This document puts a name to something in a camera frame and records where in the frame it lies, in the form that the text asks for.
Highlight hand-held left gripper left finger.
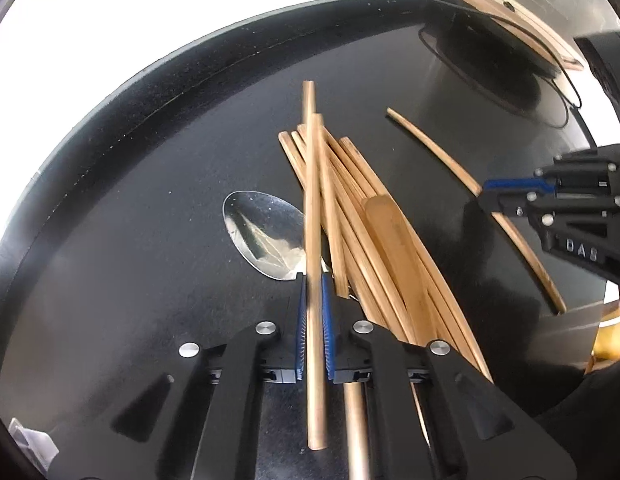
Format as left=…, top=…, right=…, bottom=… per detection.
left=47, top=272, right=309, bottom=480

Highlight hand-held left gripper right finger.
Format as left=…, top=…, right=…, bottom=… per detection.
left=321, top=275, right=578, bottom=480

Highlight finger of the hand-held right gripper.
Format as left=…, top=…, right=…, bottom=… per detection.
left=482, top=145, right=620, bottom=197
left=477, top=193, right=617, bottom=234

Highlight light bamboo chopstick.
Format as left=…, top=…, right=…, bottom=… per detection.
left=386, top=107, right=567, bottom=315
left=302, top=81, right=329, bottom=452

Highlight wooden spoon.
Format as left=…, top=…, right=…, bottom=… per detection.
left=361, top=196, right=425, bottom=348

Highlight metal spoon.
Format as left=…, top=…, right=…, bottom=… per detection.
left=222, top=190, right=373, bottom=480

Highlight pile of wooden chopsticks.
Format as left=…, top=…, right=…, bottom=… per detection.
left=279, top=122, right=493, bottom=448

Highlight wooden board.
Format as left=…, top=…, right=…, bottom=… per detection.
left=435, top=0, right=583, bottom=71

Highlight dark clothing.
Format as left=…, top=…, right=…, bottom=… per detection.
left=535, top=355, right=620, bottom=461

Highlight clear plastic wrapper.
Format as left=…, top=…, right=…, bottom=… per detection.
left=8, top=417, right=58, bottom=463

